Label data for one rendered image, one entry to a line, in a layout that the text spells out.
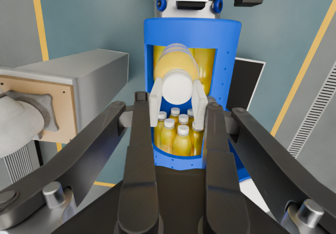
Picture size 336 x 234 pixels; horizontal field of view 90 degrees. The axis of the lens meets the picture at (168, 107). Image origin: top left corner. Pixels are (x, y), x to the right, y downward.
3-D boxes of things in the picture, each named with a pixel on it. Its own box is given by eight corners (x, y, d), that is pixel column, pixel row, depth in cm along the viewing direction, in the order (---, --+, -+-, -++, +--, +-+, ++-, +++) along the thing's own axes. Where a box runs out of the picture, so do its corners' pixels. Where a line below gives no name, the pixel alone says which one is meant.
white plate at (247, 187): (287, 207, 90) (286, 205, 91) (277, 172, 80) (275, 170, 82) (236, 220, 96) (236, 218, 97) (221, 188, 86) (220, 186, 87)
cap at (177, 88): (162, 69, 21) (161, 73, 19) (193, 71, 21) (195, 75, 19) (161, 98, 23) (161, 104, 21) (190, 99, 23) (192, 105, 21)
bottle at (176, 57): (160, 41, 37) (149, 56, 20) (193, 43, 37) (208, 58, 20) (160, 73, 40) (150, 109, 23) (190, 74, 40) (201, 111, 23)
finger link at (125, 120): (146, 130, 14) (110, 128, 14) (153, 105, 18) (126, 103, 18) (146, 113, 13) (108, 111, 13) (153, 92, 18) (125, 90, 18)
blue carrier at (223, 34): (153, 186, 101) (142, 239, 75) (152, 21, 65) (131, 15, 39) (201, 191, 99) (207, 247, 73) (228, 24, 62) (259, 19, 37)
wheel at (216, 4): (212, 12, 60) (217, 12, 58) (214, -3, 58) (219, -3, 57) (217, 13, 63) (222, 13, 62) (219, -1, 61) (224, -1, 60)
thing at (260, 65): (177, 170, 219) (177, 180, 205) (204, 50, 157) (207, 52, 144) (216, 176, 220) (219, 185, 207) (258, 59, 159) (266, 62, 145)
